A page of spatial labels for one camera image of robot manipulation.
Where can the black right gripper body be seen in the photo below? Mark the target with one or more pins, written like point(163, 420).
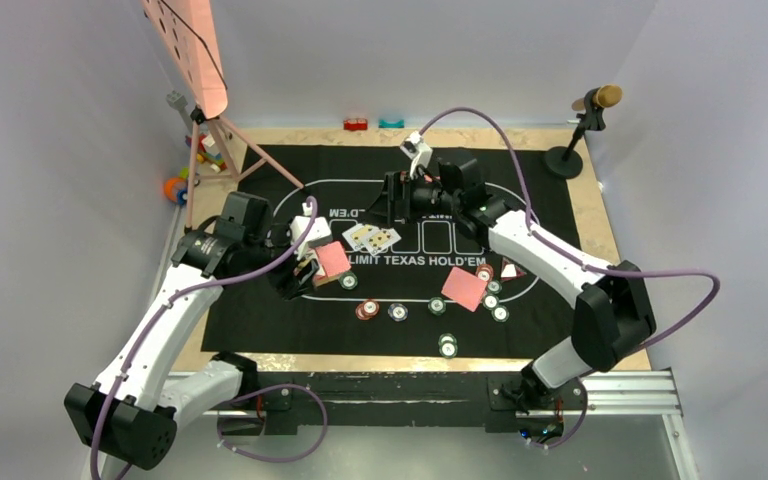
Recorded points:
point(420, 198)

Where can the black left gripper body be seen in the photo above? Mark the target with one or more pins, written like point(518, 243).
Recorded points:
point(283, 278)

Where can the red playing card box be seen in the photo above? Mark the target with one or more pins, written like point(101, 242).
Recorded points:
point(329, 261)

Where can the face-up five of clubs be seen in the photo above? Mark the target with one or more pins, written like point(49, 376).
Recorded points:
point(379, 240)

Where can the face-up two of clubs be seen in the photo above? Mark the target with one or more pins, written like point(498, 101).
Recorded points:
point(355, 236)

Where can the red chip stack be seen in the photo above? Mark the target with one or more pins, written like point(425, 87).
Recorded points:
point(367, 310)

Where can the red chips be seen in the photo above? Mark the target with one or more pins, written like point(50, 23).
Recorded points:
point(485, 272)

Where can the red-backed card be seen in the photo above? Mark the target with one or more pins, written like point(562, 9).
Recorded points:
point(464, 288)

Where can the green chip stack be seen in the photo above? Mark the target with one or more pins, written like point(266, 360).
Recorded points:
point(436, 306)

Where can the blue chip stack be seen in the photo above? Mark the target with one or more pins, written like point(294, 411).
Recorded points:
point(398, 312)

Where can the green chips group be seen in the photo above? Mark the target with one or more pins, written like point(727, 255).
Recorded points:
point(491, 302)

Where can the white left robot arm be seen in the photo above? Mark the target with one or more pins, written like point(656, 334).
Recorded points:
point(129, 416)

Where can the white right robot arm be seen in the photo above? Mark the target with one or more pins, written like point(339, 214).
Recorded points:
point(612, 313)

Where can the teal toy block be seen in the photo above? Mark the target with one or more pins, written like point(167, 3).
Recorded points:
point(387, 123)

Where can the black poker table mat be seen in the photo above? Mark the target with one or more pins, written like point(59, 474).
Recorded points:
point(251, 317)

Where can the red toy block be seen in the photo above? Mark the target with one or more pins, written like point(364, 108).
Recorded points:
point(355, 124)

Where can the red triangular spade marker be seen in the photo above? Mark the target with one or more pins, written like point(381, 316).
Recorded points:
point(509, 270)

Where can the colourful toy block pile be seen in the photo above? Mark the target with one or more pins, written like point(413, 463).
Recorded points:
point(209, 152)

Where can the gold microphone on stand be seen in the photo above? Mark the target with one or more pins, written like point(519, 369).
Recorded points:
point(565, 162)

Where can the pink music stand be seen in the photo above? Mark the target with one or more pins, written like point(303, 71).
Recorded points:
point(188, 31)

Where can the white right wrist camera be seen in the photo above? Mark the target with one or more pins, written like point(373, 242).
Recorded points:
point(418, 151)

